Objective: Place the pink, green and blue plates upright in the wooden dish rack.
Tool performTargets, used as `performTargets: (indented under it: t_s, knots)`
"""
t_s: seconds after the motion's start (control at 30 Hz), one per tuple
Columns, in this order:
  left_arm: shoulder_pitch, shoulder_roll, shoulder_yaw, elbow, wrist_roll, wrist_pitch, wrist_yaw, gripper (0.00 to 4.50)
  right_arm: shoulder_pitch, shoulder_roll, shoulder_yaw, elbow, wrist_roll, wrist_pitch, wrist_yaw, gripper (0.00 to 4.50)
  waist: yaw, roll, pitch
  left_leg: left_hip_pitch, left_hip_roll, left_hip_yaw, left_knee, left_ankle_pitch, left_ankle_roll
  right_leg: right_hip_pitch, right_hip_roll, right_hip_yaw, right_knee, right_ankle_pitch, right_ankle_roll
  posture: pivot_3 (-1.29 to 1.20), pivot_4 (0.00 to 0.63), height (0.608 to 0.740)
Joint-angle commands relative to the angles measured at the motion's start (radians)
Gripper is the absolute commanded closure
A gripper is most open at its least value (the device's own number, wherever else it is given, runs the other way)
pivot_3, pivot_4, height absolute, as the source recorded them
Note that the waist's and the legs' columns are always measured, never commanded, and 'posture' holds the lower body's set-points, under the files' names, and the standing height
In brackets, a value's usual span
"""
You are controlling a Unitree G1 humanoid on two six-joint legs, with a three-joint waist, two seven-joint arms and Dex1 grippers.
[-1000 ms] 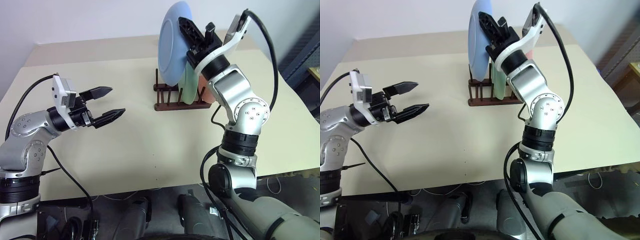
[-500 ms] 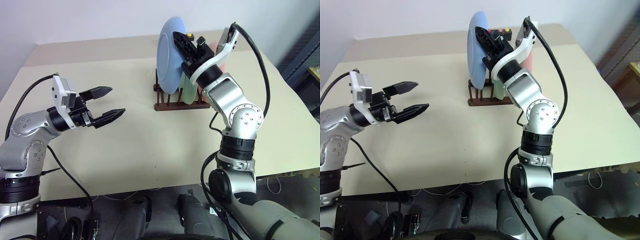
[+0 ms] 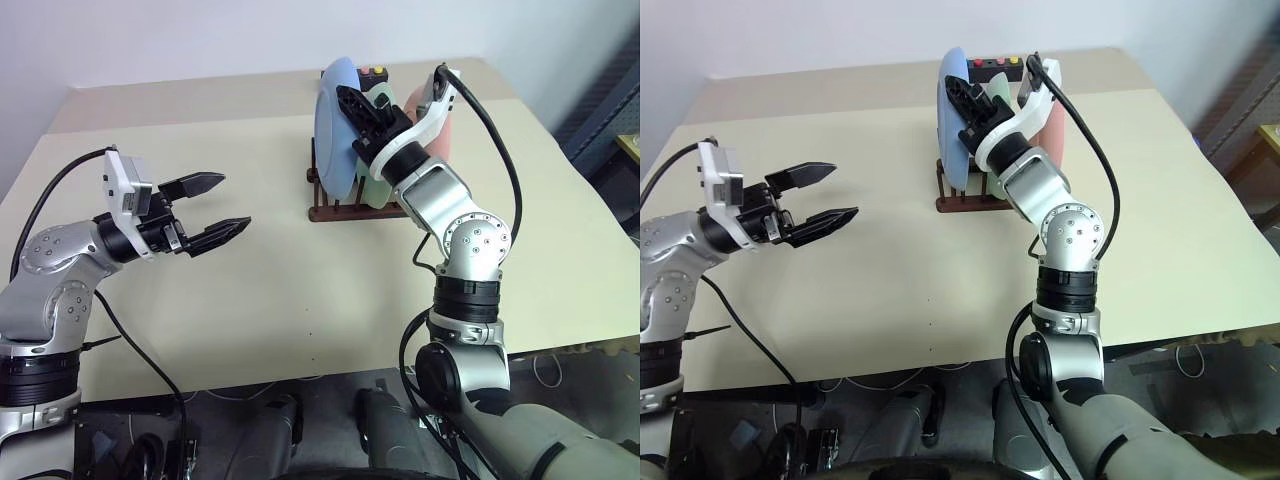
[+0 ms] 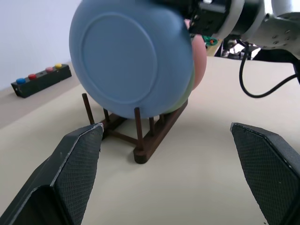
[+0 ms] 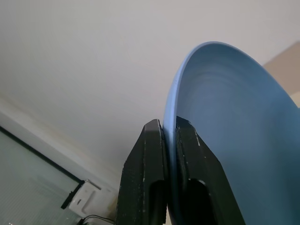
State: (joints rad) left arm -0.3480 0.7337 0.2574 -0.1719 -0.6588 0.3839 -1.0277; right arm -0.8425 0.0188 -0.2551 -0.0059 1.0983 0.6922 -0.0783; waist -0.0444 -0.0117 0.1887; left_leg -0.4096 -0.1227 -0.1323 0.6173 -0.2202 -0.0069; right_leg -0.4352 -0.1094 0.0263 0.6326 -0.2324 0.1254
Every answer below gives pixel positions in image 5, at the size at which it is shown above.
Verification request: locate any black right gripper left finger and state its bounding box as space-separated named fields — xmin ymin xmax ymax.
xmin=114 ymin=118 xmax=169 ymax=225

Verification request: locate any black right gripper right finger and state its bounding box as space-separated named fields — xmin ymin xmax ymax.
xmin=174 ymin=115 xmax=247 ymax=225

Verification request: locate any blue plate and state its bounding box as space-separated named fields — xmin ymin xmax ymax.
xmin=162 ymin=41 xmax=300 ymax=225

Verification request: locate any thin black wall cable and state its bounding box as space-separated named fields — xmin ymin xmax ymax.
xmin=77 ymin=214 xmax=118 ymax=225

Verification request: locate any white wall box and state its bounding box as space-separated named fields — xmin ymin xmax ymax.
xmin=68 ymin=179 xmax=102 ymax=218

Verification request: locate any glass window with black frame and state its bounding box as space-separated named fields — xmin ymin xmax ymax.
xmin=0 ymin=125 xmax=85 ymax=225

